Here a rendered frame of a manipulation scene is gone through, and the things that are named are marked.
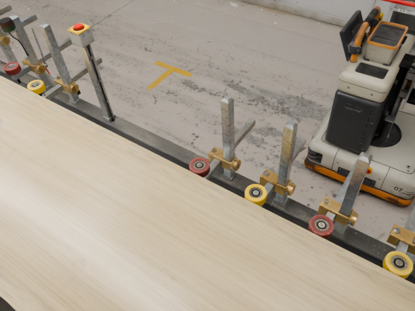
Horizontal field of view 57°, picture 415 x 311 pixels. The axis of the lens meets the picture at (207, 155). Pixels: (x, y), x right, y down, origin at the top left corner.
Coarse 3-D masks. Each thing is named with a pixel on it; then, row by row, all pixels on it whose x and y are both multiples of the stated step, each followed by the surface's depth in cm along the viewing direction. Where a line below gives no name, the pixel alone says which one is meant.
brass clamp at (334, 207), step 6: (324, 198) 143; (324, 204) 141; (330, 204) 141; (336, 204) 141; (318, 210) 144; (324, 210) 142; (330, 210) 140; (336, 210) 139; (336, 216) 140; (342, 216) 138; (354, 216) 137; (342, 222) 140; (348, 222) 138; (354, 222) 137
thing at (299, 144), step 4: (300, 140) 165; (304, 140) 164; (296, 144) 163; (300, 144) 163; (304, 144) 166; (296, 148) 162; (300, 148) 162; (296, 152) 160; (296, 156) 162; (276, 172) 154; (268, 184) 150; (268, 188) 149; (272, 188) 150; (268, 192) 148; (268, 196) 149
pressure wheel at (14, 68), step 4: (8, 64) 203; (12, 64) 203; (16, 64) 203; (4, 68) 201; (8, 68) 200; (12, 68) 200; (16, 68) 201; (20, 68) 204; (8, 72) 201; (12, 72) 201; (16, 72) 202
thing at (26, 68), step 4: (64, 40) 225; (68, 40) 225; (60, 44) 222; (64, 44) 223; (68, 44) 225; (60, 48) 222; (64, 48) 224; (44, 52) 217; (48, 52) 217; (40, 56) 215; (44, 56) 215; (48, 56) 217; (40, 60) 214; (24, 68) 208; (28, 68) 210; (20, 72) 206; (24, 72) 209; (12, 76) 205; (16, 76) 205; (20, 76) 207
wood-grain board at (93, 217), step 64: (0, 128) 170; (64, 128) 168; (0, 192) 146; (64, 192) 144; (128, 192) 142; (192, 192) 140; (0, 256) 128; (64, 256) 126; (128, 256) 125; (192, 256) 123; (256, 256) 122; (320, 256) 120
